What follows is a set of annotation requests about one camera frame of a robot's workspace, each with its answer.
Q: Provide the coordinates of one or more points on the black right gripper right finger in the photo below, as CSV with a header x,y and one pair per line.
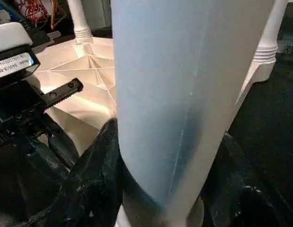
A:
x,y
243,189

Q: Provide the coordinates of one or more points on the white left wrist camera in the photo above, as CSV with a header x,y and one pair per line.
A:
x,y
9,35

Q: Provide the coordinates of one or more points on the black plastic mat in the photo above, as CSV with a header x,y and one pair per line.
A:
x,y
267,130

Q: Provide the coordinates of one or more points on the white plastic table leg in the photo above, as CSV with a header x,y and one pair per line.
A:
x,y
271,35
78,19
172,94

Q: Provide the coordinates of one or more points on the white plastic table top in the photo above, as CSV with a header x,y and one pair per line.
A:
x,y
89,71

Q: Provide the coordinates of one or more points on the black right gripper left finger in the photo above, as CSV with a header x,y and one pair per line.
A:
x,y
89,184

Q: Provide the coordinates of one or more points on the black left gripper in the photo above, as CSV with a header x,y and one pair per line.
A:
x,y
19,106

